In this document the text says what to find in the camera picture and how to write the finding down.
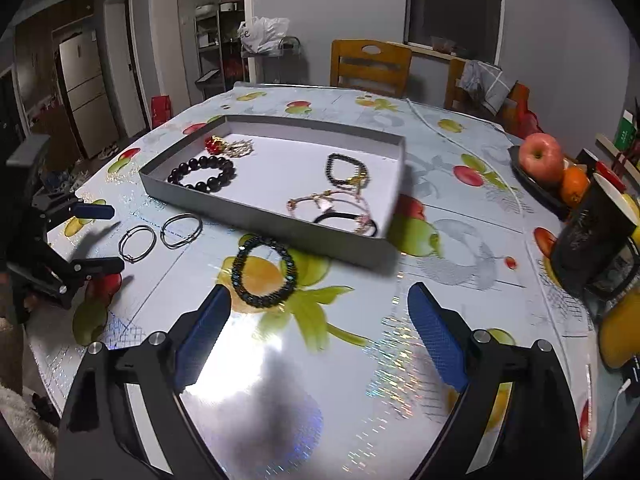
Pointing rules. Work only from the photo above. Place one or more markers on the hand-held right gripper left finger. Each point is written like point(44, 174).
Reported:
point(202, 337)

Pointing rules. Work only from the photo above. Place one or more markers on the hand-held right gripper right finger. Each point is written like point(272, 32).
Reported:
point(440, 340)

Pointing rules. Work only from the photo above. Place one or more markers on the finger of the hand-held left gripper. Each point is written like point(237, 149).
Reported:
point(95, 211)
point(97, 266)

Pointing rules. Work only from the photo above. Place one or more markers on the silver bangle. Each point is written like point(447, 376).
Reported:
point(127, 240)
point(172, 235)

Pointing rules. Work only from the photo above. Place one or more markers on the grey cardboard box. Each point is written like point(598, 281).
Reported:
point(280, 225)

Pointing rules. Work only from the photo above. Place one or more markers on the fruit print tablecloth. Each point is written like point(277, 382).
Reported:
point(350, 320)

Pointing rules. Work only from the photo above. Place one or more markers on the silver refrigerator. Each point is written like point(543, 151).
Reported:
point(85, 95)

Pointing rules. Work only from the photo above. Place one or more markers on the red box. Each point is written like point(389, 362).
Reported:
point(161, 111)

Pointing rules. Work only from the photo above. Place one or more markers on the fuzzy white cloth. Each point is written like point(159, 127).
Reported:
point(20, 420)

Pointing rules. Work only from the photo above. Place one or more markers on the dark fruit plate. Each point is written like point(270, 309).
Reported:
point(537, 190)

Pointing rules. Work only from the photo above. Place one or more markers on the black mug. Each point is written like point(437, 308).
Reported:
point(590, 240)

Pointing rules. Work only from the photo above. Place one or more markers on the orange juice bottle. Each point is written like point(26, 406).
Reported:
point(622, 332)

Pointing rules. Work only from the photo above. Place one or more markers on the metal storage rack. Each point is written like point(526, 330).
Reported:
point(220, 50)

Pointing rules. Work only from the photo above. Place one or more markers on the orange fruit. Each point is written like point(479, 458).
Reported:
point(575, 185)

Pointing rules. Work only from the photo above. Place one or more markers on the red apple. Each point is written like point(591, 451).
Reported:
point(540, 157)

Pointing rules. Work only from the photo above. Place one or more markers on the red cloth bag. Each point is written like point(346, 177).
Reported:
point(525, 117)

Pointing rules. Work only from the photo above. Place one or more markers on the white plastic bag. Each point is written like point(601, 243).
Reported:
point(262, 35)

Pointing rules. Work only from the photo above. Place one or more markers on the wooden chair with cloth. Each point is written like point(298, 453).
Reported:
point(452, 85)

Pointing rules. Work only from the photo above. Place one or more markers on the grey checkered cloth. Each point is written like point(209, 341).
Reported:
point(487, 85)

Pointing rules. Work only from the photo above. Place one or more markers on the green boxes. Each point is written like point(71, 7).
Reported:
point(626, 132)

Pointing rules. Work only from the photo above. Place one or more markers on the window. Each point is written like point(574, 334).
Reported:
point(452, 10)

